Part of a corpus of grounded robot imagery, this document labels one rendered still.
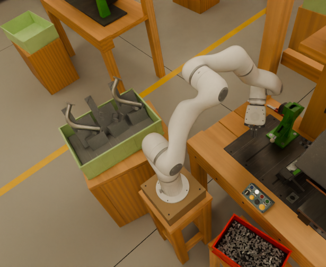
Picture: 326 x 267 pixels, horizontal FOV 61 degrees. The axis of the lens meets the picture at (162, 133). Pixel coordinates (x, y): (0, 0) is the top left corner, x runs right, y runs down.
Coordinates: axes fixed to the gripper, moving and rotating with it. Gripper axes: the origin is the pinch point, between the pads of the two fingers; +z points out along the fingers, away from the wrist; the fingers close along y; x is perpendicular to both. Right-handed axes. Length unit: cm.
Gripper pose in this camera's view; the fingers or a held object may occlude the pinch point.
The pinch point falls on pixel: (253, 133)
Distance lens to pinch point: 153.0
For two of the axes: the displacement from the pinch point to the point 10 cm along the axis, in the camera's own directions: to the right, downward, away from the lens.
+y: 9.0, 1.2, -4.2
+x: 4.3, -1.2, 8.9
